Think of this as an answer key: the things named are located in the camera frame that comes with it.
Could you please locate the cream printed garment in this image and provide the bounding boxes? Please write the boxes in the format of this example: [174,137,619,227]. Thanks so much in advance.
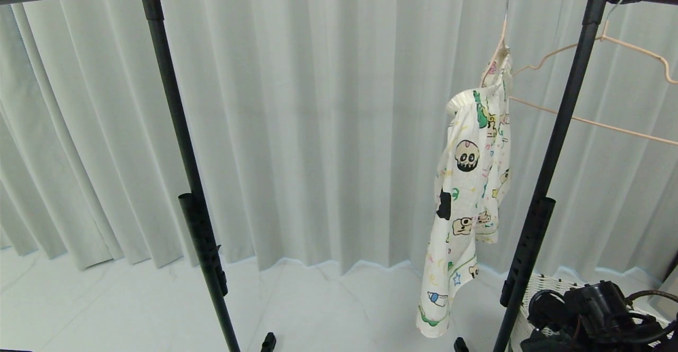
[416,50,514,339]

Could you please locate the pink clothes hanger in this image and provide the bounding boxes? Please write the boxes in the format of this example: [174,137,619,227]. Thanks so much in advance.
[508,0,678,147]
[479,0,515,91]

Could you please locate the white curtain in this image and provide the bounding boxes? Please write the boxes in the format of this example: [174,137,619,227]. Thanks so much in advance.
[0,0,678,285]

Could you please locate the white laundry basket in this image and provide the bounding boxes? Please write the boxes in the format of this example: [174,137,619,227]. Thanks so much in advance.
[510,274,673,352]

